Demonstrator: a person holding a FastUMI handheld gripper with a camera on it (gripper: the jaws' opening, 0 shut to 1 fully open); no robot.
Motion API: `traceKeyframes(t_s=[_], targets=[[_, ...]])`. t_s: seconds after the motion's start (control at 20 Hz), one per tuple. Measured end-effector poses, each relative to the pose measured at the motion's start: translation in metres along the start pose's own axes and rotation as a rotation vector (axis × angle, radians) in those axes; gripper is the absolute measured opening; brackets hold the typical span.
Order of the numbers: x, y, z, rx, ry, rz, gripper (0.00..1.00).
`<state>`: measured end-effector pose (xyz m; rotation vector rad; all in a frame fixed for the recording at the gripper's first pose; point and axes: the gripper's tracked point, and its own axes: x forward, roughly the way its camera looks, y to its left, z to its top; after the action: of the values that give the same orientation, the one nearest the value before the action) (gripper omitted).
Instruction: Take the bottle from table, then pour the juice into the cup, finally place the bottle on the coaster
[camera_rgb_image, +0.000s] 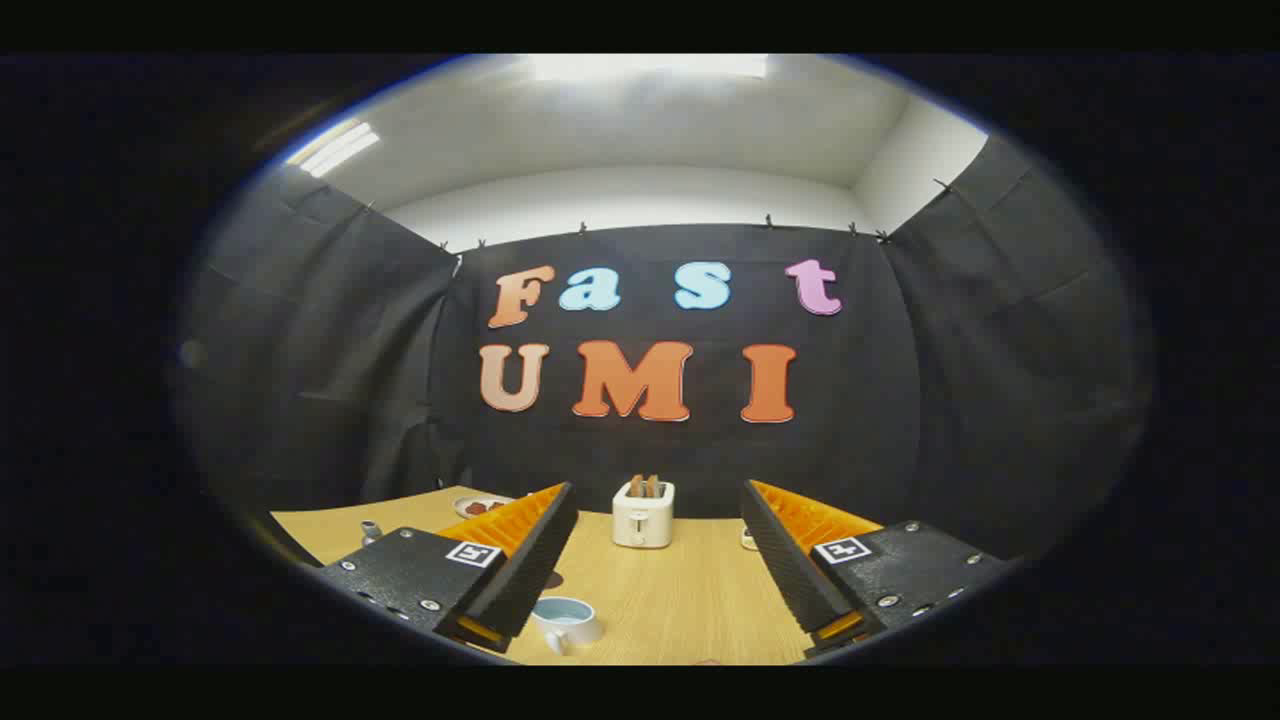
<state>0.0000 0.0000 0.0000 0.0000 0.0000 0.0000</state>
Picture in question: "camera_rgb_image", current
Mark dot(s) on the black backdrop cloth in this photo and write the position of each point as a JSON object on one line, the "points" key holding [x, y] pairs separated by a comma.
{"points": [[680, 450]]}

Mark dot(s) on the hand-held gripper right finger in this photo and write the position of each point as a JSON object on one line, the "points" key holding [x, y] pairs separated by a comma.
{"points": [[790, 575]]}

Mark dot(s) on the white toaster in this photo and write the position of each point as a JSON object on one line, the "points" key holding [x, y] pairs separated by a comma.
{"points": [[643, 520]]}

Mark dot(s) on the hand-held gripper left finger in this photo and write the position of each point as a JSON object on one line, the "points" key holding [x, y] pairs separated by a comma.
{"points": [[535, 570]]}

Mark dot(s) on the wooden table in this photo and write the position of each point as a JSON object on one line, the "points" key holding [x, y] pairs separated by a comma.
{"points": [[680, 600]]}

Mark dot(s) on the toast slices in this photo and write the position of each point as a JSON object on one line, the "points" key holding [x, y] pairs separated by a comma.
{"points": [[645, 486]]}

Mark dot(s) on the white oval plate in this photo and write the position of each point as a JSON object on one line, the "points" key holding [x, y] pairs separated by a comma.
{"points": [[470, 512]]}

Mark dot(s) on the white cup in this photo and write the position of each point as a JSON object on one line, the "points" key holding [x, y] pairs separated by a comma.
{"points": [[575, 625]]}

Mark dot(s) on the white divided sauce dish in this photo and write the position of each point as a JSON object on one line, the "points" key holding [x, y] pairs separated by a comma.
{"points": [[747, 540]]}

